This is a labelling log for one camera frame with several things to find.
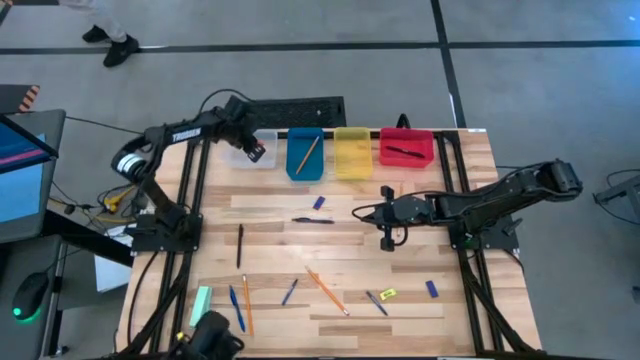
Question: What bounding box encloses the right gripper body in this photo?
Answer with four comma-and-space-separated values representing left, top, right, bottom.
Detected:
378, 184, 437, 253

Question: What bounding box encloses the teal plastic bin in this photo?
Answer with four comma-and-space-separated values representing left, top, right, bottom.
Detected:
285, 127, 325, 182

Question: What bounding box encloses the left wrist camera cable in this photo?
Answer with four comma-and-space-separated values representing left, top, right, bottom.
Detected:
198, 88, 254, 117

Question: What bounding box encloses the large green eraser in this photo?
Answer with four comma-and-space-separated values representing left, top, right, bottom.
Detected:
188, 285, 214, 329

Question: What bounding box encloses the grey blue pen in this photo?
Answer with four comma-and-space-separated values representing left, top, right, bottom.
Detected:
365, 290, 390, 317

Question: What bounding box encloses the hazard striped floor plate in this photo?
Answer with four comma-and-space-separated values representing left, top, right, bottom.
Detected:
0, 83, 41, 115

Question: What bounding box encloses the white paper sheet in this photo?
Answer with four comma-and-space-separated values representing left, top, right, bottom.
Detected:
93, 223, 151, 294

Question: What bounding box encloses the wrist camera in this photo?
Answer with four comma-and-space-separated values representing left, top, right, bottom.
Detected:
246, 142, 268, 164
394, 203, 420, 226

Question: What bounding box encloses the yellow plastic bin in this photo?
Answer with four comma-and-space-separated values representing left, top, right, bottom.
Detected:
333, 126, 374, 182

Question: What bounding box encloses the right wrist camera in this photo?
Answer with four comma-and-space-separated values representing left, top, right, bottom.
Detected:
394, 203, 420, 226

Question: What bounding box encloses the clear plastic bin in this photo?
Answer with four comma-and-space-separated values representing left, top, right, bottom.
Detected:
223, 129, 279, 170

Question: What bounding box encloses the black computer mouse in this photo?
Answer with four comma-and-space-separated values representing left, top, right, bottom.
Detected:
11, 271, 51, 324

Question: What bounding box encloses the dark grey desk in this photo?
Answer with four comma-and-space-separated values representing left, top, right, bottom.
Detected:
0, 209, 135, 360

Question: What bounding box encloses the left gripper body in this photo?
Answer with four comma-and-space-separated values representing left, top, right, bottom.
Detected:
222, 94, 264, 151

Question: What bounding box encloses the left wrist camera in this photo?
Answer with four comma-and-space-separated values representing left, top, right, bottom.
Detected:
246, 142, 268, 164

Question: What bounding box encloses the computer monitor blue screen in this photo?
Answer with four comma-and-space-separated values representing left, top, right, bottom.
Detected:
0, 108, 67, 245

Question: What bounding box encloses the red plastic bin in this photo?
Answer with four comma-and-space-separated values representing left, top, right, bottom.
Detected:
378, 127, 435, 169

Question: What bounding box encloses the black aluminium table frame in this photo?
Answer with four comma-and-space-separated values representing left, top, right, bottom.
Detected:
117, 130, 544, 360

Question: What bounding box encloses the blue crayon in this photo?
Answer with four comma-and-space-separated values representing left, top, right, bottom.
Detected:
280, 278, 300, 307

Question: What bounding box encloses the yellow cable bundle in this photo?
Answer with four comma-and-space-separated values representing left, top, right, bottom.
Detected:
99, 177, 155, 225

